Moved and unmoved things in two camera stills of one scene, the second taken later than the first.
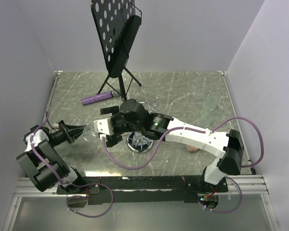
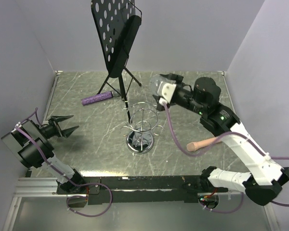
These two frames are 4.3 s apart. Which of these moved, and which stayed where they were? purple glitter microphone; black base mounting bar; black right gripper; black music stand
Moved: black right gripper
Stayed: purple glitter microphone; black music stand; black base mounting bar
